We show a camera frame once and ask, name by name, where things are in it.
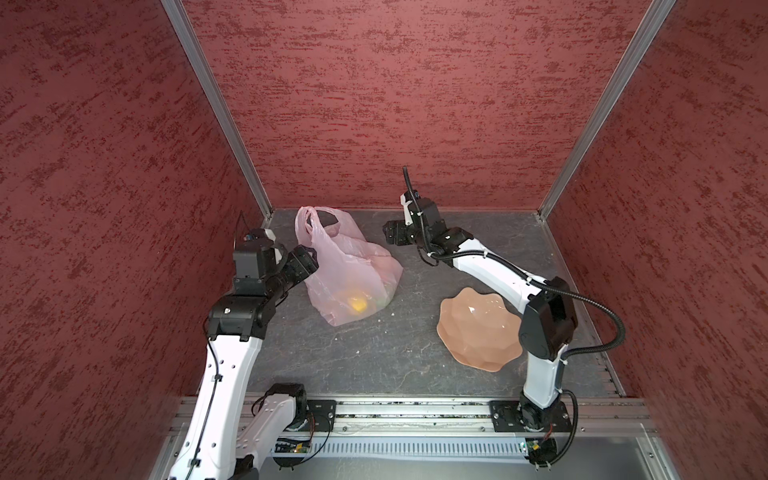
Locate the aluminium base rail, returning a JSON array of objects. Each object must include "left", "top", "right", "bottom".
[{"left": 151, "top": 394, "right": 677, "bottom": 479}]

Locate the right aluminium corner post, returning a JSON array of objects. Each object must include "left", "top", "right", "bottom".
[{"left": 538, "top": 0, "right": 676, "bottom": 223}]

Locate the left aluminium corner post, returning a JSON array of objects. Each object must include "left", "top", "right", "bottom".
[{"left": 161, "top": 0, "right": 274, "bottom": 226}]

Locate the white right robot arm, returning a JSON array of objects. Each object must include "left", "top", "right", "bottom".
[{"left": 382, "top": 202, "right": 578, "bottom": 431}]

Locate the pink wavy bowl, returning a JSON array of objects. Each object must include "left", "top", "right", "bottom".
[{"left": 436, "top": 287, "right": 523, "bottom": 373}]

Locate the pink plastic bag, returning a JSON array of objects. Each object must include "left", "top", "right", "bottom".
[{"left": 295, "top": 206, "right": 403, "bottom": 326}]

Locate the yellow fake lemon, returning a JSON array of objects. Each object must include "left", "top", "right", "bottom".
[{"left": 346, "top": 295, "right": 369, "bottom": 315}]

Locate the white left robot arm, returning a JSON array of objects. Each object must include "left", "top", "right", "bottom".
[{"left": 169, "top": 237, "right": 318, "bottom": 479}]

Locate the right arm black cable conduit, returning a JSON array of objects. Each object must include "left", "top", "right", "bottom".
[{"left": 401, "top": 166, "right": 626, "bottom": 361}]

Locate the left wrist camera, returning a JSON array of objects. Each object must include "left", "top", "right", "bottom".
[{"left": 233, "top": 228, "right": 282, "bottom": 279}]

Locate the aluminium corner post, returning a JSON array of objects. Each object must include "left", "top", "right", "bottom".
[
  {"left": 161, "top": 0, "right": 274, "bottom": 226},
  {"left": 538, "top": 0, "right": 676, "bottom": 223}
]

